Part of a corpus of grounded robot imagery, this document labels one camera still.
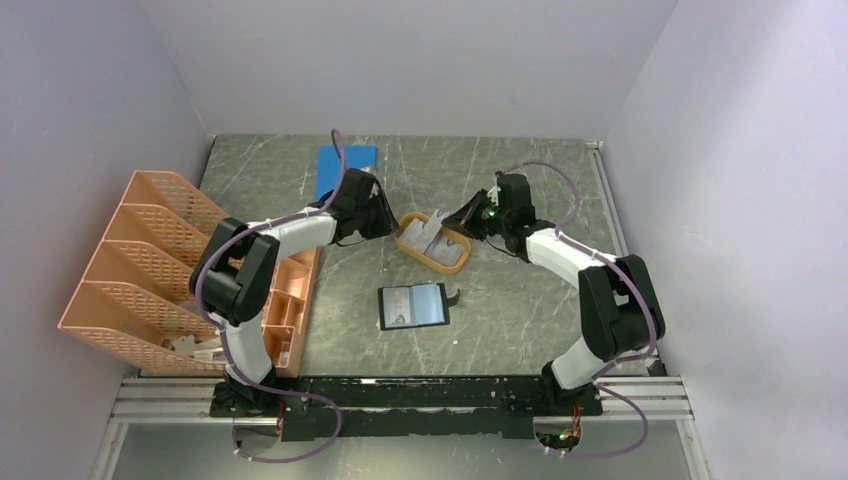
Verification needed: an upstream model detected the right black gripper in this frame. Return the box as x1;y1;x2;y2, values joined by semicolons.
442;188;510;241

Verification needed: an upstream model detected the yellow oval tray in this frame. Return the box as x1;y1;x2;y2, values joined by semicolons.
394;212;471;275

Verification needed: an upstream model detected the black card holder wallet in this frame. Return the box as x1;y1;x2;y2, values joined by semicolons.
377;283;461;331

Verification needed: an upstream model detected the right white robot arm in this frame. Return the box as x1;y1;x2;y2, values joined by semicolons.
442;173;666;414

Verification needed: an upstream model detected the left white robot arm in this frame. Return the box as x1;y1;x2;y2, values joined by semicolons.
189;169;398;416

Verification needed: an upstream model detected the silver VIP card stack left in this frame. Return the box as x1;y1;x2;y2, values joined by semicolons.
400;218;433;253

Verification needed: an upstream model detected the blue flat mat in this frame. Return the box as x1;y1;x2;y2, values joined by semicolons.
313;144;378;201

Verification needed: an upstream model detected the orange mesh file rack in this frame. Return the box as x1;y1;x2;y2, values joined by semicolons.
56;170;320;380

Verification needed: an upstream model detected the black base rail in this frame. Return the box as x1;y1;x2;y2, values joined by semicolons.
209;375;603;442

